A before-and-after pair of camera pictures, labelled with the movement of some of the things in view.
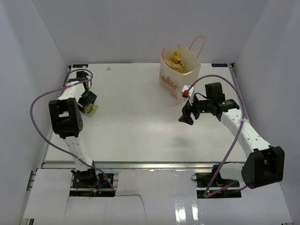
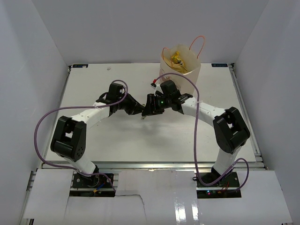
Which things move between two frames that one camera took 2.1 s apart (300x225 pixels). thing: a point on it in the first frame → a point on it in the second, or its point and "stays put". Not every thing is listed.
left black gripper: (91, 99) → (135, 108)
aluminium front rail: (141, 165) stays put
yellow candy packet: (176, 58) stays put
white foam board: (149, 195) stays put
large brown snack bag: (176, 67) stays put
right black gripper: (186, 110) → (152, 99)
